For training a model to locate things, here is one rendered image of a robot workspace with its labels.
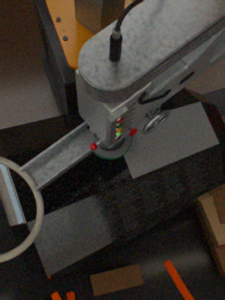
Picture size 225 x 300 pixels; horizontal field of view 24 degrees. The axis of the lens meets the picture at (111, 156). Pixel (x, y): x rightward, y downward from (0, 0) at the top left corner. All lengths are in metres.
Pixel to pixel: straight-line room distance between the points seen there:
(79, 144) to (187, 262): 1.32
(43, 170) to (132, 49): 0.75
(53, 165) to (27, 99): 1.39
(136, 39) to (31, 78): 1.94
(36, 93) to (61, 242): 1.35
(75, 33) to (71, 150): 0.83
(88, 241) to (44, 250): 0.22
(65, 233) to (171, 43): 1.17
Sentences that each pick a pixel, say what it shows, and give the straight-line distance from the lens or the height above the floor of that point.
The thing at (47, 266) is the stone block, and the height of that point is 0.64.
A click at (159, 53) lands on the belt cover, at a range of 1.87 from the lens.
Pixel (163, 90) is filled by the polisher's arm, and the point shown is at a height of 1.37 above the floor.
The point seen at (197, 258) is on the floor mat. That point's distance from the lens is 3.42.
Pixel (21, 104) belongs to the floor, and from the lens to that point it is 3.67.
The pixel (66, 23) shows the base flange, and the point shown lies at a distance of 3.01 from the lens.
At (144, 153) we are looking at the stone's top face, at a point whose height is 0.85.
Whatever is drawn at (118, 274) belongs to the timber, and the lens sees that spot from 3.23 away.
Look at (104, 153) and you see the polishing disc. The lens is 2.57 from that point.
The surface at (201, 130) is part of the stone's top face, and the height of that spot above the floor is 0.85.
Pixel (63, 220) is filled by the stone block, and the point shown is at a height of 0.80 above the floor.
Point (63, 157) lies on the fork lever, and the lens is 2.36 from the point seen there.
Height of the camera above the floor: 3.36
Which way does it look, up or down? 73 degrees down
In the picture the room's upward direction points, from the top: 5 degrees clockwise
